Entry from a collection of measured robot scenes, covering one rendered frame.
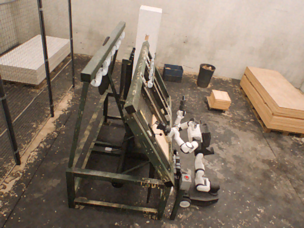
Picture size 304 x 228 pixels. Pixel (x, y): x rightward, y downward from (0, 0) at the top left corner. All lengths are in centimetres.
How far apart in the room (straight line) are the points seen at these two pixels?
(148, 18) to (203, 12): 217
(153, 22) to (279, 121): 405
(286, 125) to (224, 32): 358
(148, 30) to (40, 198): 470
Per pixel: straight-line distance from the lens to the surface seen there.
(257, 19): 844
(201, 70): 736
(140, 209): 358
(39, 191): 406
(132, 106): 230
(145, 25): 650
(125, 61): 373
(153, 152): 267
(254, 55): 879
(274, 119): 626
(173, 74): 734
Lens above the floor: 317
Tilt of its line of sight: 34 degrees down
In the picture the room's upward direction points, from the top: 11 degrees clockwise
